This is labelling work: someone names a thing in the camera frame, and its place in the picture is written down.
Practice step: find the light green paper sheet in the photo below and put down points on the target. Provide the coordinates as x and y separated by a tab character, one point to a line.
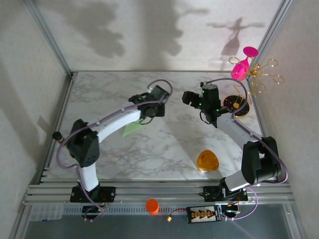
130	129

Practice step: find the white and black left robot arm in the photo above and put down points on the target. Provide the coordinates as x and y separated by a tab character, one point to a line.
119	120

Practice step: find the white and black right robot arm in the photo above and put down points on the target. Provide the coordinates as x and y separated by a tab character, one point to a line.
234	129

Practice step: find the pink plastic wine glass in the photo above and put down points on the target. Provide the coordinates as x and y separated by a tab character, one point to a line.
239	71

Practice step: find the orange translucent dome bowl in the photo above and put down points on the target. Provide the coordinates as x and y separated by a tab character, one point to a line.
208	160

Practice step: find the orange plastic cup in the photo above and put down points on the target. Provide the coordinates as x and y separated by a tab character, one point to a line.
152	206

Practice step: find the small circuit board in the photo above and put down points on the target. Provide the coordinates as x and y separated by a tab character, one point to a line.
94	209
231	211

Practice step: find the black power distribution board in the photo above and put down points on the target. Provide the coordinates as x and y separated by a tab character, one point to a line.
204	214

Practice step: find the clear plastic organiser box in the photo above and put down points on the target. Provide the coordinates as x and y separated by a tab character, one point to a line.
46	211

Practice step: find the aluminium extrusion frame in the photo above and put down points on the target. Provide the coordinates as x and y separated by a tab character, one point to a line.
159	191

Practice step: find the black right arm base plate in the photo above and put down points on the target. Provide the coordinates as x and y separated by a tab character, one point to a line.
210	194

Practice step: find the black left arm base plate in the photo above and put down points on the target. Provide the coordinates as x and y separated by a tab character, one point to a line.
107	193

